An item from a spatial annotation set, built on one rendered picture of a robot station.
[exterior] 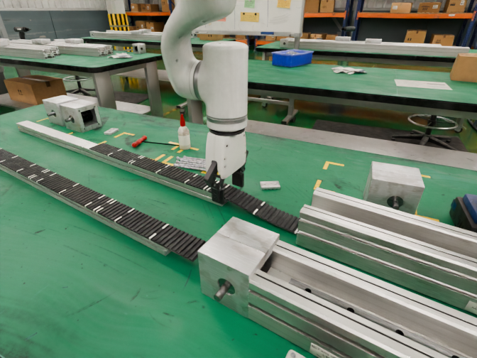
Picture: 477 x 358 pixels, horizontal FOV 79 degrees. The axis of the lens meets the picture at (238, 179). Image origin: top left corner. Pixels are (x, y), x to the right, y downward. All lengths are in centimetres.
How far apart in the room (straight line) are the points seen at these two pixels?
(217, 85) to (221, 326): 40
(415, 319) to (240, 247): 25
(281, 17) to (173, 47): 283
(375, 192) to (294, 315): 37
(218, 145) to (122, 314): 34
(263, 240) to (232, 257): 6
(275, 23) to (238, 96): 283
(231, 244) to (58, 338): 28
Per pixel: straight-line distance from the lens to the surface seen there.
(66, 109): 130
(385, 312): 47
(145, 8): 1314
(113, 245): 65
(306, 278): 48
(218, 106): 57
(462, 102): 191
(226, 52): 54
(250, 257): 44
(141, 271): 58
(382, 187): 70
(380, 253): 56
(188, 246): 55
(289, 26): 333
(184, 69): 59
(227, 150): 60
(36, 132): 130
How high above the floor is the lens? 119
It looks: 30 degrees down
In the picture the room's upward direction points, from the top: straight up
